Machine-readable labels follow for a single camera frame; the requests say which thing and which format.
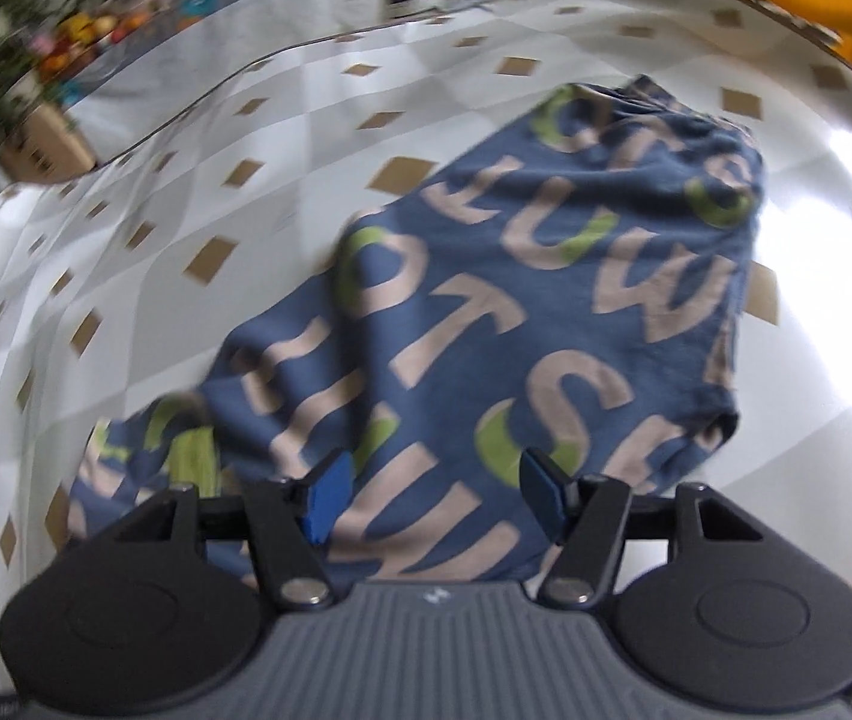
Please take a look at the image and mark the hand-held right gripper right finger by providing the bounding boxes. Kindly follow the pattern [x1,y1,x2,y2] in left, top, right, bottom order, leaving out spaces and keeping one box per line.
[520,448,764,608]

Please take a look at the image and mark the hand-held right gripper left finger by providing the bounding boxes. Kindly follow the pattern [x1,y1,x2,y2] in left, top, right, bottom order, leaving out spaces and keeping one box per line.
[111,450,356,608]

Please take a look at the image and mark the blue letter-print pants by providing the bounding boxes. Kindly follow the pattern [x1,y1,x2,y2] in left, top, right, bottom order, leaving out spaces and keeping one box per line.
[197,75,766,586]

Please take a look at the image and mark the white grey checkered tablecloth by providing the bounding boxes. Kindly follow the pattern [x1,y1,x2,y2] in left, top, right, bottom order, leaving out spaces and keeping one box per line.
[0,0,852,691]

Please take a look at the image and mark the long table with printed cover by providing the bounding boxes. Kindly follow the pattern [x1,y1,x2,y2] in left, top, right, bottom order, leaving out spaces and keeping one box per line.
[58,0,397,160]

